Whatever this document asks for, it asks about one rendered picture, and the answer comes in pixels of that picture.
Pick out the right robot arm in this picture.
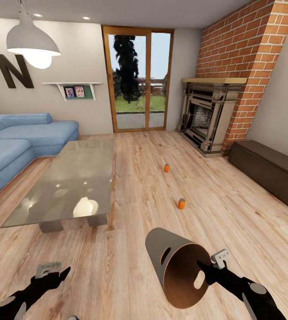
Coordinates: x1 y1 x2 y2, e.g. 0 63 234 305
197 249 286 320

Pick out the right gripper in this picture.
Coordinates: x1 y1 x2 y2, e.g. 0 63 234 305
197 260 234 290

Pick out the trash can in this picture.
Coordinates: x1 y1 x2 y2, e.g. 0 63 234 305
145 227 212 310

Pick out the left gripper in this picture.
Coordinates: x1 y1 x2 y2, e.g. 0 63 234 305
30 267 71 300

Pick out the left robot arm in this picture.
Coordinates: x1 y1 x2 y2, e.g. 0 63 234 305
0 261 71 320

